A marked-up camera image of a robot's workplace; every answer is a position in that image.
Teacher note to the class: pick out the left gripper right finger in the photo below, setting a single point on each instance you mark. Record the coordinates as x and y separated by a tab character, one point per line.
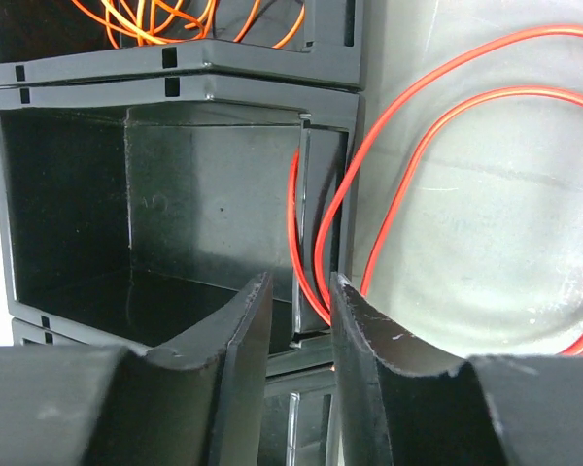
404	401

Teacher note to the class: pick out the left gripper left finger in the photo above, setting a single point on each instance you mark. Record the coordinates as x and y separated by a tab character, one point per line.
196	399

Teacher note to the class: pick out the black compartment organizer bin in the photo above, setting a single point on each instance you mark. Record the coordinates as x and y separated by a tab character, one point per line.
142	188

